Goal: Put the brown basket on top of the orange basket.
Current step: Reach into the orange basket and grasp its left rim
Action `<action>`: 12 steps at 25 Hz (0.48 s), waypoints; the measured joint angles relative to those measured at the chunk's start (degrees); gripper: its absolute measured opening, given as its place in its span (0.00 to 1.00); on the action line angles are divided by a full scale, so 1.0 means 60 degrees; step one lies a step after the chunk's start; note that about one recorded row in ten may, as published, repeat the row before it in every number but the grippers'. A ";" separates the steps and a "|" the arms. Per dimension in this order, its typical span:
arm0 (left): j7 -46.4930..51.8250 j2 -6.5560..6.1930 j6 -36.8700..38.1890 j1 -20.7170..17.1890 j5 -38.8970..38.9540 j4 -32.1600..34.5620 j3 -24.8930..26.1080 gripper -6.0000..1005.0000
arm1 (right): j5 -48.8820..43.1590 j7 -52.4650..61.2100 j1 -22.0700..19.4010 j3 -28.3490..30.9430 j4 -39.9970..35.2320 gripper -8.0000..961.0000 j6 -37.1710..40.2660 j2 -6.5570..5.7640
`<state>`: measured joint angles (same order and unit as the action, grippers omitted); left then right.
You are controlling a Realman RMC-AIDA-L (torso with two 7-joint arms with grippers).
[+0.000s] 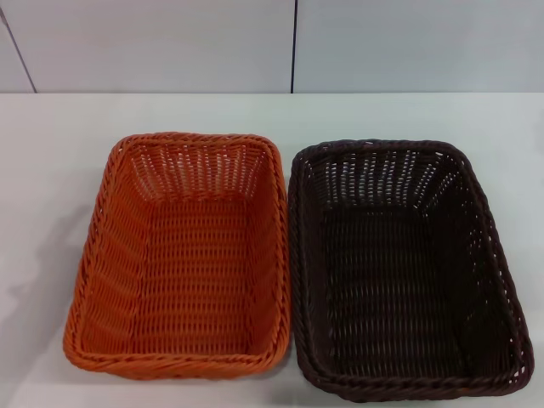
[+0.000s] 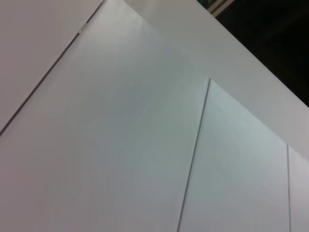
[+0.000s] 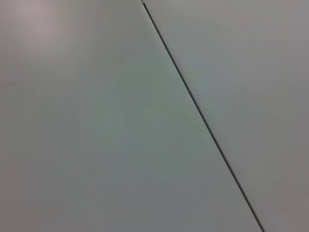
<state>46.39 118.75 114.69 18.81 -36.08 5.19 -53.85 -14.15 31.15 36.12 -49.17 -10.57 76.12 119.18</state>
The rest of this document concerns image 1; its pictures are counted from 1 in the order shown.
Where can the orange woven plastic basket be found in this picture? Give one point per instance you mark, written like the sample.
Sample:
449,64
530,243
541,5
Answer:
191,272

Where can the dark brown woven plastic basket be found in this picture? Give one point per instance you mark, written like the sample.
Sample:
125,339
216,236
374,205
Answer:
399,289

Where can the black vertical wall strip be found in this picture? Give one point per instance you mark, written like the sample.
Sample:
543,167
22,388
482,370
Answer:
293,47

